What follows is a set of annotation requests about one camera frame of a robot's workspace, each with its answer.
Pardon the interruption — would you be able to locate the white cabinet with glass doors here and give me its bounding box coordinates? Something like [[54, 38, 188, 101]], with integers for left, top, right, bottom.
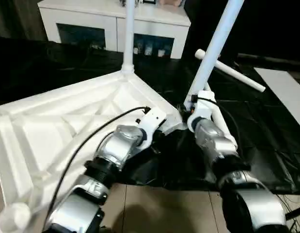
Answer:
[[37, 0, 191, 60]]

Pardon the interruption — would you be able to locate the black work mat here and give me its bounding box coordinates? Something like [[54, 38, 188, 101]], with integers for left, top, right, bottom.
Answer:
[[0, 35, 300, 196]]

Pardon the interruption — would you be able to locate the flat white board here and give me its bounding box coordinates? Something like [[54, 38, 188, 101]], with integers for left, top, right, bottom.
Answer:
[[254, 67, 300, 133]]

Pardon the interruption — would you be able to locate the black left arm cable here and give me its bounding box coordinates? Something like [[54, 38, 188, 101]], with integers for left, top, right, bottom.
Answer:
[[42, 106, 151, 229]]

